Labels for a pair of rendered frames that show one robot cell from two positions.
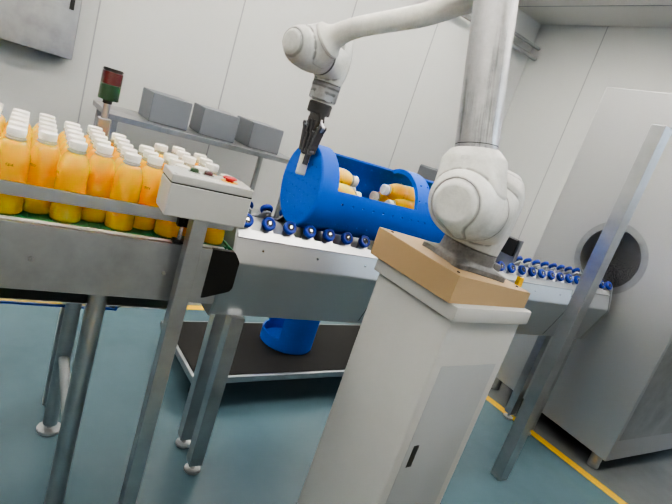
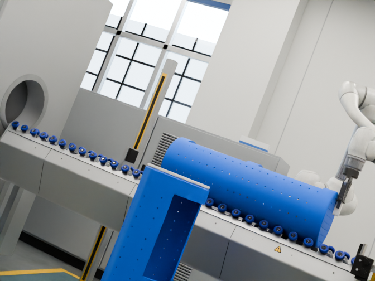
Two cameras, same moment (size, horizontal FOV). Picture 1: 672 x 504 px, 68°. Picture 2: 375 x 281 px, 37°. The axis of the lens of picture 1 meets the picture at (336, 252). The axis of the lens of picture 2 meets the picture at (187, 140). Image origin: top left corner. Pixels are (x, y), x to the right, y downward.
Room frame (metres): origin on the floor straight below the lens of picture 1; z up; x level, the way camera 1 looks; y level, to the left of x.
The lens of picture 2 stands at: (3.65, 2.10, 1.04)
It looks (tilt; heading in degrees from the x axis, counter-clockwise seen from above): 4 degrees up; 240
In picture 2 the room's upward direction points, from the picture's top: 21 degrees clockwise
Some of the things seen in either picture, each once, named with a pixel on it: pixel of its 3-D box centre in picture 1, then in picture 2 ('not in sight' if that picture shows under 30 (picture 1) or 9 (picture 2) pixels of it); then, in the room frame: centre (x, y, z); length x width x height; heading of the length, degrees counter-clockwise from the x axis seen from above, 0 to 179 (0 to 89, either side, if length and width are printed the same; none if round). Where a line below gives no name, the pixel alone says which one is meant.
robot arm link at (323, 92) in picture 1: (324, 93); (354, 164); (1.63, 0.19, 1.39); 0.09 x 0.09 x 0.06
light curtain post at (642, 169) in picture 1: (572, 317); (123, 185); (2.12, -1.07, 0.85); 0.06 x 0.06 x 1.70; 34
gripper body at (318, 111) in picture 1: (317, 116); (349, 178); (1.63, 0.19, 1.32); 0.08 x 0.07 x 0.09; 34
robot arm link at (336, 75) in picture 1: (332, 57); (364, 144); (1.62, 0.20, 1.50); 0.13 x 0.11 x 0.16; 155
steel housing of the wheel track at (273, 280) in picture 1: (447, 288); (155, 213); (2.14, -0.52, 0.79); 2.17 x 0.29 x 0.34; 124
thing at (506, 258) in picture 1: (506, 252); (128, 160); (2.30, -0.76, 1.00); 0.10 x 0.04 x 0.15; 34
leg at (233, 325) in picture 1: (213, 395); not in sight; (1.53, 0.25, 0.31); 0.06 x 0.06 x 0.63; 34
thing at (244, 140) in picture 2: not in sight; (254, 145); (0.92, -1.55, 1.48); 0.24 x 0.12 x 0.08; 136
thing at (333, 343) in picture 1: (306, 357); not in sight; (2.52, -0.03, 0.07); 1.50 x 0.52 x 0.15; 128
